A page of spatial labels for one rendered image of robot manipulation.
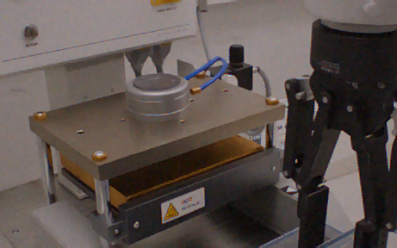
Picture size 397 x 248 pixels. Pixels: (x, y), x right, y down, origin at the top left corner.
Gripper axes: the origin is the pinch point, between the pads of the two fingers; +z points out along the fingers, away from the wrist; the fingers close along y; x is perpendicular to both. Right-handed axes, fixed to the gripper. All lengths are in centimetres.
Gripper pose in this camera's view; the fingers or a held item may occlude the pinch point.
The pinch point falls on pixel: (338, 239)
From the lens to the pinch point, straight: 57.5
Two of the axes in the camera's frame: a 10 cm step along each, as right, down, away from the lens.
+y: 6.1, 3.1, -7.3
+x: 7.9, -2.5, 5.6
